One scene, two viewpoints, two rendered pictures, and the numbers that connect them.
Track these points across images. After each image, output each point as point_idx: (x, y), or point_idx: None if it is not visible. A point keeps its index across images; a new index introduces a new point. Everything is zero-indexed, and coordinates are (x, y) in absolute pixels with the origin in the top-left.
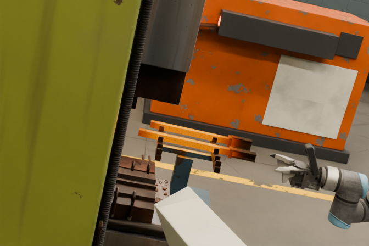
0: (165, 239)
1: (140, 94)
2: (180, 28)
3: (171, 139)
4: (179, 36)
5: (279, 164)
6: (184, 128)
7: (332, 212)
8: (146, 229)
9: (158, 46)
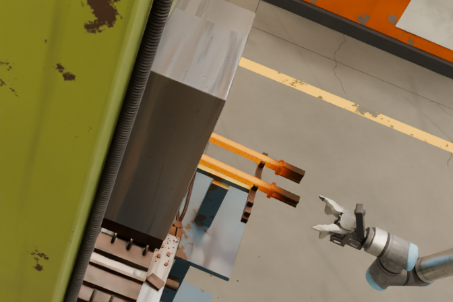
0: None
1: (118, 231)
2: (157, 204)
3: (207, 164)
4: (156, 210)
5: (326, 208)
6: (231, 143)
7: (370, 272)
8: None
9: (133, 213)
